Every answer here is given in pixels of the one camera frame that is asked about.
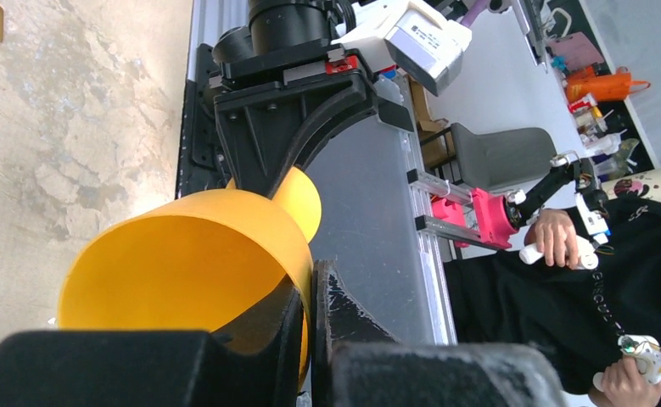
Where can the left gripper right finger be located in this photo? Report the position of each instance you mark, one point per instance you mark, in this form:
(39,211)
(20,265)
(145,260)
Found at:
(356,362)

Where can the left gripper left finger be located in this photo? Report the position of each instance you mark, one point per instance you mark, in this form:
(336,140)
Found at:
(252,361)

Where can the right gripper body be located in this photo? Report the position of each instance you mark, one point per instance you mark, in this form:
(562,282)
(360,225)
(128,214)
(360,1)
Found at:
(314,69)

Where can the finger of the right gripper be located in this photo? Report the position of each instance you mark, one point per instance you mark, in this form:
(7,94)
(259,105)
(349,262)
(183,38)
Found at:
(268,129)

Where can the yellow wine glass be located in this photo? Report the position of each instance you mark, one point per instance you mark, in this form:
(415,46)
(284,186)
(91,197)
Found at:
(197,262)

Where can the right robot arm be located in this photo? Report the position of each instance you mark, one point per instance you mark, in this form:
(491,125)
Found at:
(276,24)

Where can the operator hand upper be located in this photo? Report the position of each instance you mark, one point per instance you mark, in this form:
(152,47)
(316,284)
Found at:
(554,235)

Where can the operator hand lower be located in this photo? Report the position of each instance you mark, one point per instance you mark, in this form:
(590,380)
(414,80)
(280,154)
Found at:
(623,385)

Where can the grey office chair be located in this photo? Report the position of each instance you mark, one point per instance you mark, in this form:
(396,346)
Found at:
(491,161)

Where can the person in black clothes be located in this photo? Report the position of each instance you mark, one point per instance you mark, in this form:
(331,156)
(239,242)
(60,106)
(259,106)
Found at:
(574,317)

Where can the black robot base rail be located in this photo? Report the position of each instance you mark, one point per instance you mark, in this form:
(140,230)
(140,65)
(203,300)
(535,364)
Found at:
(201,161)

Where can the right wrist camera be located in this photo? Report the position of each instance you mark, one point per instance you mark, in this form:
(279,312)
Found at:
(411,35)

